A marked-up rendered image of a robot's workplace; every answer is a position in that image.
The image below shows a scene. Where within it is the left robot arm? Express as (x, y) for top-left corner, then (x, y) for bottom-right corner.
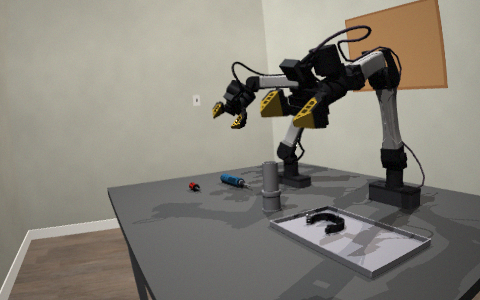
(279, 44), (421, 195)

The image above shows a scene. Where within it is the blue screwdriver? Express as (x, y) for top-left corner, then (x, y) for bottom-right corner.
(220, 174), (251, 187)

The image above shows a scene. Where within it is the red screwdriver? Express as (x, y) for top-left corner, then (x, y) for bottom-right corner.
(189, 183), (200, 192)

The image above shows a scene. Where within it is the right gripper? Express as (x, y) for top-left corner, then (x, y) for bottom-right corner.
(212, 98), (248, 129)

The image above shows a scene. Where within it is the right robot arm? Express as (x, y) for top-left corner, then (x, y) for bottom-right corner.
(223, 75), (311, 182)

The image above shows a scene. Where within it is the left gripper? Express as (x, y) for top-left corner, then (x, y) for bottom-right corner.
(260, 82), (333, 129)

